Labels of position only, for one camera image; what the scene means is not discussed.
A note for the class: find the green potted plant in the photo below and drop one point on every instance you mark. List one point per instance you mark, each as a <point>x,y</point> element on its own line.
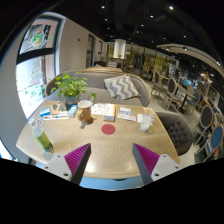
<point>70,86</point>

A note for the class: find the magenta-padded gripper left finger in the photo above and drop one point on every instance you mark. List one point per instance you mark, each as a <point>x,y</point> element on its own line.
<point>78,158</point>

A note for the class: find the grey chevron cushion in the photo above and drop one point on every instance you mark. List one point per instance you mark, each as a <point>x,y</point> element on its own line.
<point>121,87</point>

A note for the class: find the white round column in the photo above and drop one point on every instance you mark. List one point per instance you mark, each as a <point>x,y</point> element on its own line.
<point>119,48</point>

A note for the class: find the white picture pamphlet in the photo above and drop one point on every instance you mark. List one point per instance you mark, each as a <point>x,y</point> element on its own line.
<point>102,109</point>

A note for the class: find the white paper napkin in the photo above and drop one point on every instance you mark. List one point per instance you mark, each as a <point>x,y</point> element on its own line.
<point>140,118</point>

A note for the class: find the brown ceramic mug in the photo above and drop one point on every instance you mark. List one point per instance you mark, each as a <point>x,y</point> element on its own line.
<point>85,111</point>

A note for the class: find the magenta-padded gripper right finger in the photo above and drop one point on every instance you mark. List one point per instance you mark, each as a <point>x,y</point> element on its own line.
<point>146,159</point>

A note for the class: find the grey curved sofa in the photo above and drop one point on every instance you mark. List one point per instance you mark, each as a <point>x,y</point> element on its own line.
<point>96,81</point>

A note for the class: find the clear plastic cup with straw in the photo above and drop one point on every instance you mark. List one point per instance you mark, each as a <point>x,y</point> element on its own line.
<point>146,122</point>

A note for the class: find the flat round red coaster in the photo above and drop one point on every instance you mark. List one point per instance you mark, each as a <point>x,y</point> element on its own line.
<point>108,129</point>

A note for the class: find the grey tufted armchair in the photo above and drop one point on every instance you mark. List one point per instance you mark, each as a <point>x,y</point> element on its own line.
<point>178,131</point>

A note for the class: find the yellow square card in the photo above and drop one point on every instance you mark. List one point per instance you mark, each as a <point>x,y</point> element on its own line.
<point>148,110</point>

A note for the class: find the green-labelled clear drink bottle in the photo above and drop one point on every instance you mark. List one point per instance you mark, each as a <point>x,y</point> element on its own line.
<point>42,138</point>

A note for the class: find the group of dining chairs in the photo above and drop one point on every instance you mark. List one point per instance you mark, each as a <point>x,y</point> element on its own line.
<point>206,118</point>

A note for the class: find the white and blue card box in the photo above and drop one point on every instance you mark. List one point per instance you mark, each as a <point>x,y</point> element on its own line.
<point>125,110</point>

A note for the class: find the group of ceiling lights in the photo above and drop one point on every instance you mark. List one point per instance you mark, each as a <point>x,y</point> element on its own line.
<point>171,7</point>

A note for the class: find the dark framed decorated window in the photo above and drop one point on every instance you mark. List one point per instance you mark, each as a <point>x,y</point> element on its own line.
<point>36,66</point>

